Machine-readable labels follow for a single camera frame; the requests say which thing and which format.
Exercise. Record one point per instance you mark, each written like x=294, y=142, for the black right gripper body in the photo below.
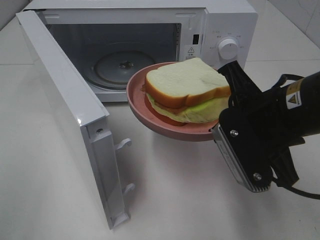
x=276, y=116

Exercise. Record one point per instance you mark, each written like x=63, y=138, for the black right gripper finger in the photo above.
x=283, y=166
x=239, y=82

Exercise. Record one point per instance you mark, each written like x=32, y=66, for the white bread sandwich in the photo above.
x=187, y=92

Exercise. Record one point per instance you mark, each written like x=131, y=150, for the pink round plate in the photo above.
x=193, y=132

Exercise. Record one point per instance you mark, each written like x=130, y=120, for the white microwave door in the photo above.
x=80, y=115

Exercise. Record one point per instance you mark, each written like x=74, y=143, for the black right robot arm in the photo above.
x=310, y=86

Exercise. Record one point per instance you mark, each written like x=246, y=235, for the upper white power knob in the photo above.
x=228, y=48

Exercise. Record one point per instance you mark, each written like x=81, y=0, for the white warning label sticker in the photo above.
x=191, y=51

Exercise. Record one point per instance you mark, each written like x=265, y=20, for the glass microwave turntable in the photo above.
x=114, y=70

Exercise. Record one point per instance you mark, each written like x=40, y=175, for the white microwave oven body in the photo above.
x=87, y=30

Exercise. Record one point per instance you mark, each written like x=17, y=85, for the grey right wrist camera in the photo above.
x=242, y=151

